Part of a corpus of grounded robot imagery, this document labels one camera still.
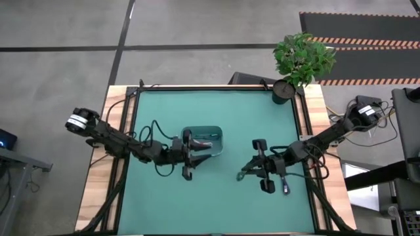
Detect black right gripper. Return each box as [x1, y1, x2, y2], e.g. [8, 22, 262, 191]
[240, 138, 287, 195]

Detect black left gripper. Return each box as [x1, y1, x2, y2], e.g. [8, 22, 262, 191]
[165, 128, 213, 182]

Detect purple braided cable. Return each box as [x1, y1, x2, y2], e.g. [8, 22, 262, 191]
[280, 176, 291, 195]

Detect teal plastic bin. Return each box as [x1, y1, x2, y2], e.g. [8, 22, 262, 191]
[180, 125, 224, 157]

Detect teal table mat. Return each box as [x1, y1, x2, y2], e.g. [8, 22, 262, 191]
[117, 90, 316, 235]

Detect black equipment case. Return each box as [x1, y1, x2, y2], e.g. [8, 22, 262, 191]
[228, 71, 278, 87]

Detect white board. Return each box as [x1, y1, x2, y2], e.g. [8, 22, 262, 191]
[341, 163, 381, 211]

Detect black metal beam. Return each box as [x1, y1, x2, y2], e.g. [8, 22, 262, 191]
[344, 159, 410, 191]

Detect potted green plant black pot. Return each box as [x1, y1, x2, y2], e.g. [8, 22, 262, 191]
[271, 31, 337, 106]

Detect black power adapter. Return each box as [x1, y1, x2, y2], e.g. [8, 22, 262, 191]
[356, 94, 383, 106]

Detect black desk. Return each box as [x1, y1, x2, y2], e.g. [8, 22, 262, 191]
[391, 85, 420, 184]

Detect grey utility cart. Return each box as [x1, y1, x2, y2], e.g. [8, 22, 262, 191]
[388, 205, 420, 236]

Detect black mat with hazard stripes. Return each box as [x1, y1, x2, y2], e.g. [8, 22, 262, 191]
[299, 12, 420, 87]

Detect grey metal desk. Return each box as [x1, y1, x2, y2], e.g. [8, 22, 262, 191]
[0, 147, 53, 236]

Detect black device with blue light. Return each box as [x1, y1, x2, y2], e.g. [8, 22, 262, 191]
[0, 128, 18, 151]

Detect black metal table frame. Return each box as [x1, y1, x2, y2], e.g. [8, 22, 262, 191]
[75, 78, 357, 236]

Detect loose floor cables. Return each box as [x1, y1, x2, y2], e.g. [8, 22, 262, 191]
[325, 97, 400, 148]

